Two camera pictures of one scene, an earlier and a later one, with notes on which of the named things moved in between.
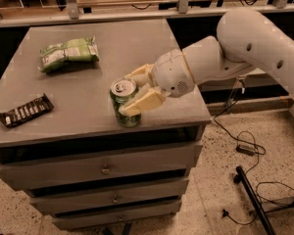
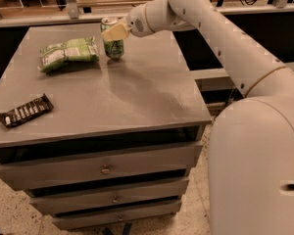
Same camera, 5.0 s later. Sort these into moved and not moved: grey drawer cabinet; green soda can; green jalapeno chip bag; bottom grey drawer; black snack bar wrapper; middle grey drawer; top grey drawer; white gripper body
Moved: white gripper body; green soda can
Not moved: black snack bar wrapper; grey drawer cabinet; top grey drawer; bottom grey drawer; middle grey drawer; green jalapeno chip bag
